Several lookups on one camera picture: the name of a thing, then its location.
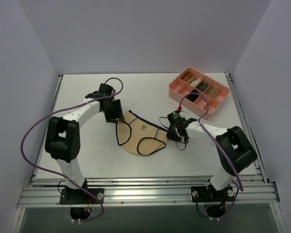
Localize beige underwear with navy trim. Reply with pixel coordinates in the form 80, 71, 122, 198
115, 110, 169, 156

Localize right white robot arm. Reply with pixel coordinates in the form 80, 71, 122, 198
167, 110, 258, 200

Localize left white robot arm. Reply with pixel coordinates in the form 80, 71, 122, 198
45, 83, 124, 203

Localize black rolled cloth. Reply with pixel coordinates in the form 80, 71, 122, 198
186, 90, 199, 102

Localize pink compartment organizer box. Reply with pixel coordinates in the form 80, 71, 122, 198
169, 67, 230, 120

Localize white rolled cloth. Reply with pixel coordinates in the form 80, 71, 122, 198
190, 79, 201, 87

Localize olive rolled cloth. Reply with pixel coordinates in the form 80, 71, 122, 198
205, 87, 219, 97

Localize dark grey rolled cloth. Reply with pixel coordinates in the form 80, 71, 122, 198
196, 82, 209, 92

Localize orange rolled cloth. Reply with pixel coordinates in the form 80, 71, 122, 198
181, 71, 194, 82

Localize thin black wire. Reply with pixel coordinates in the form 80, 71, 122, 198
159, 116, 190, 150

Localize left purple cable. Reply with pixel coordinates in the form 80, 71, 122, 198
20, 77, 125, 222

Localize purple cable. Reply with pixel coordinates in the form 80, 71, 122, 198
178, 92, 244, 219
20, 77, 125, 222

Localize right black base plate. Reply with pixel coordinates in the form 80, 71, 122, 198
190, 185, 235, 203

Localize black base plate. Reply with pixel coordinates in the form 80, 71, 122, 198
190, 185, 235, 203
59, 186, 105, 205

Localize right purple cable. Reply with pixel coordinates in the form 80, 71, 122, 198
178, 92, 244, 219

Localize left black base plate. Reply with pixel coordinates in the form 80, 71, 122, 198
59, 186, 105, 205

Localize aluminium rail frame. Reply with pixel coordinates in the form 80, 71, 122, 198
17, 73, 286, 233

